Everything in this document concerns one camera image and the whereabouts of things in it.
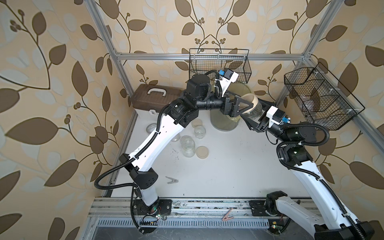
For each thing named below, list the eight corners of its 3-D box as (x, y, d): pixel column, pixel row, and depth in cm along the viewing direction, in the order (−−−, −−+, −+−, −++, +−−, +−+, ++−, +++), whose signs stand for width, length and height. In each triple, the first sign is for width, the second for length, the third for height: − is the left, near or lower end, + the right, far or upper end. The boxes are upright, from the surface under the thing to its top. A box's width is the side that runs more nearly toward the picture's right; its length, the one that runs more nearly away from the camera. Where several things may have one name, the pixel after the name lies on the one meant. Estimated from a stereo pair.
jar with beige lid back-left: (197, 140, 102) (197, 135, 97) (192, 133, 106) (192, 128, 101) (206, 136, 105) (206, 130, 100) (201, 129, 108) (201, 124, 103)
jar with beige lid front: (180, 157, 94) (179, 149, 86) (182, 136, 105) (181, 127, 97) (195, 157, 94) (194, 149, 86) (195, 136, 105) (195, 127, 97)
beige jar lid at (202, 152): (196, 158, 94) (196, 157, 93) (196, 147, 99) (196, 146, 98) (209, 158, 94) (209, 157, 93) (208, 147, 99) (208, 146, 98)
